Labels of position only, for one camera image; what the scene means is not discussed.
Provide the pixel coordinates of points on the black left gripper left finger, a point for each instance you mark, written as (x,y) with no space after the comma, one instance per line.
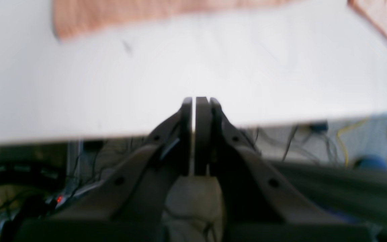
(128,206)

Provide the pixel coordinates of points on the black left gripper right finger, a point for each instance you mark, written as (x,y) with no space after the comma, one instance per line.
(261,205)

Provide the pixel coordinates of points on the peach pink T-shirt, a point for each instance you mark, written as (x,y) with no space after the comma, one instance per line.
(72,18)

